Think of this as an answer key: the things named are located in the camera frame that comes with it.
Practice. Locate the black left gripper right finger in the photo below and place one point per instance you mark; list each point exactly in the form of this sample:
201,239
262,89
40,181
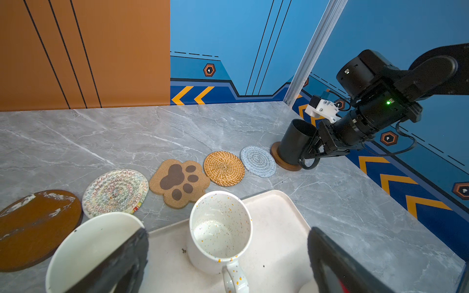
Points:
336,271

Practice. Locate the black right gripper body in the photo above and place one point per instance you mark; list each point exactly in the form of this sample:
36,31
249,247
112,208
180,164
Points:
349,133

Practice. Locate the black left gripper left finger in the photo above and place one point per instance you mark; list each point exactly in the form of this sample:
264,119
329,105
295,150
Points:
122,271

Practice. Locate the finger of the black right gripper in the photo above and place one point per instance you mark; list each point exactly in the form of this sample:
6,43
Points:
313,146

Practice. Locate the black mug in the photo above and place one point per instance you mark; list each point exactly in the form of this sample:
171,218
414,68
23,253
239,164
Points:
291,144

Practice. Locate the plain brown wooden round coaster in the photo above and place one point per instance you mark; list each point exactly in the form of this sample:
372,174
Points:
280,162

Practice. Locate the white mug blue handle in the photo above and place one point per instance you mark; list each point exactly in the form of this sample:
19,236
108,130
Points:
86,247

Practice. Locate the red inside white mug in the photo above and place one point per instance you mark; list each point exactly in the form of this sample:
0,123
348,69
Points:
311,287

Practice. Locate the light blue woven coaster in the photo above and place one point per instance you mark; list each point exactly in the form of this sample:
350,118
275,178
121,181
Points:
258,161

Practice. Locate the white multicolour rope coaster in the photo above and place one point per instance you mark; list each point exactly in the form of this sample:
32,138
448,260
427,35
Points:
121,190

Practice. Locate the woven rattan round coaster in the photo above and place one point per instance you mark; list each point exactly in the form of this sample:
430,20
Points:
224,168

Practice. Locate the scratched brown wooden round coaster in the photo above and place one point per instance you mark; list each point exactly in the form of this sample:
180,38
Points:
34,226

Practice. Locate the cork paw print coaster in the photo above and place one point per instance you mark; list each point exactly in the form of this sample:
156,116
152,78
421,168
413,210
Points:
179,183

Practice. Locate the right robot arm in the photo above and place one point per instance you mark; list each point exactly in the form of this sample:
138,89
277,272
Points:
382,94

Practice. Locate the white serving tray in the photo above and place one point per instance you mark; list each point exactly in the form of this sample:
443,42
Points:
277,260

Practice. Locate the white speckled mug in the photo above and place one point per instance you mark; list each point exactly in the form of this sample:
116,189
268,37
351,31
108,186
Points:
220,232

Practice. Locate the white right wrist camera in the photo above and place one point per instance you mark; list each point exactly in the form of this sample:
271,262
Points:
319,107

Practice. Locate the aluminium corner post right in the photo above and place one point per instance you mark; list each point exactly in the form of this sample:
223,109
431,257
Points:
317,43

